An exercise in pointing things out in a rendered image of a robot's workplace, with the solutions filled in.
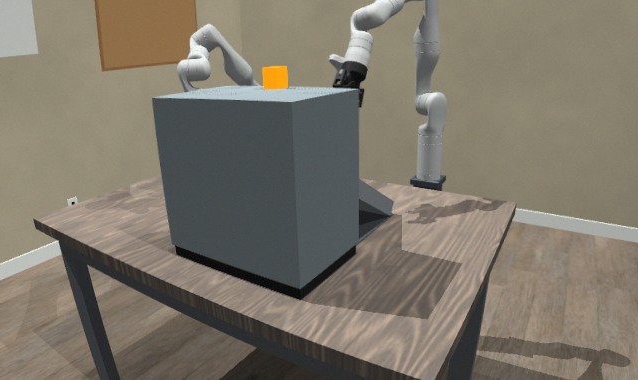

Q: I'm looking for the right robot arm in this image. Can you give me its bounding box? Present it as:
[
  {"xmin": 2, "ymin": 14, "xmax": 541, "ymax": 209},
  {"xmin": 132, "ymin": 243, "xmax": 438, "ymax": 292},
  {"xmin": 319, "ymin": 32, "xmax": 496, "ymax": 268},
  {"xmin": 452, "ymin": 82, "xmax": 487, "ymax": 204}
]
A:
[{"xmin": 177, "ymin": 24, "xmax": 260, "ymax": 92}]

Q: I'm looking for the grey metal cabinet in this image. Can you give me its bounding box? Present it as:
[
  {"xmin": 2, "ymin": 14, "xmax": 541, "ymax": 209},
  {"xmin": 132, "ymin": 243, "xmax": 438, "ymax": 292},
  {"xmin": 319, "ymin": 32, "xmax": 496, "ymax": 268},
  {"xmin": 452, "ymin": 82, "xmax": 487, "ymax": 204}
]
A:
[{"xmin": 152, "ymin": 67, "xmax": 394, "ymax": 300}]

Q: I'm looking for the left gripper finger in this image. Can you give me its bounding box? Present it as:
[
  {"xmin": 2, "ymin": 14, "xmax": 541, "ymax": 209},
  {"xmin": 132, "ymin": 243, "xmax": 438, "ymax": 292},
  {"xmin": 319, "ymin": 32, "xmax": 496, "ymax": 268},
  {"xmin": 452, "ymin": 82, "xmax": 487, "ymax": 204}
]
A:
[
  {"xmin": 332, "ymin": 69, "xmax": 356, "ymax": 89},
  {"xmin": 355, "ymin": 85, "xmax": 364, "ymax": 108}
]

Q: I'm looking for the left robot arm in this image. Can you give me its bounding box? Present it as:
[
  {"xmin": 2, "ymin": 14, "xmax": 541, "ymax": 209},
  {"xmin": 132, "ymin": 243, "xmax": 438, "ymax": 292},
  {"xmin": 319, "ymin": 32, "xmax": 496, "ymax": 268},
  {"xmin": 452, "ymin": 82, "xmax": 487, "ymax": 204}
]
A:
[{"xmin": 329, "ymin": 0, "xmax": 447, "ymax": 181}]

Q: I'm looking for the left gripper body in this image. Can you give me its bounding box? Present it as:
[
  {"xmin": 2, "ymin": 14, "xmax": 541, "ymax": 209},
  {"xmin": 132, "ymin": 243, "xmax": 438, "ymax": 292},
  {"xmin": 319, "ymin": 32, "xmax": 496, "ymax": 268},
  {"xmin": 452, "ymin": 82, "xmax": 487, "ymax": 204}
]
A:
[{"xmin": 341, "ymin": 61, "xmax": 368, "ymax": 89}]

